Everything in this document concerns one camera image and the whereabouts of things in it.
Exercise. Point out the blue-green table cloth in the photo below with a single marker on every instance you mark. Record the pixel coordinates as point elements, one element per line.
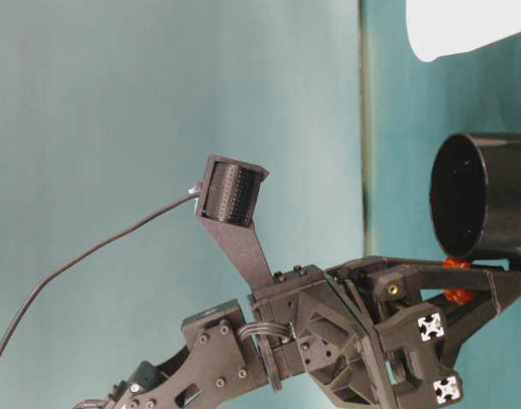
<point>396,149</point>

